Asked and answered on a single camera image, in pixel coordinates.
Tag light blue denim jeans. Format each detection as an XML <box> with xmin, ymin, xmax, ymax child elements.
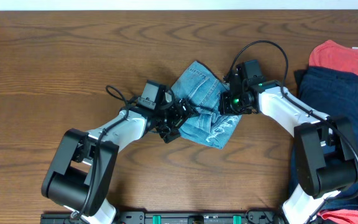
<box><xmin>172</xmin><ymin>61</ymin><xmax>241</xmax><ymax>149</ymax></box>

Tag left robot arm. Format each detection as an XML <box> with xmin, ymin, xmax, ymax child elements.
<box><xmin>41</xmin><ymin>99</ymin><xmax>198</xmax><ymax>223</ymax></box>

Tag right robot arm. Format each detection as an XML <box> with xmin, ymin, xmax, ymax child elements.
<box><xmin>219</xmin><ymin>60</ymin><xmax>358</xmax><ymax>223</ymax></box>

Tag dark navy trousers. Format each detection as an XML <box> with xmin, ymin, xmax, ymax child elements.
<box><xmin>288</xmin><ymin>66</ymin><xmax>358</xmax><ymax>215</ymax></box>

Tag red t-shirt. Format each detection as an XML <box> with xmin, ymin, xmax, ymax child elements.
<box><xmin>299</xmin><ymin>40</ymin><xmax>358</xmax><ymax>223</ymax></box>

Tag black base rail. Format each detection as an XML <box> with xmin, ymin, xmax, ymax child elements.
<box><xmin>40</xmin><ymin>210</ymin><xmax>279</xmax><ymax>224</ymax></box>

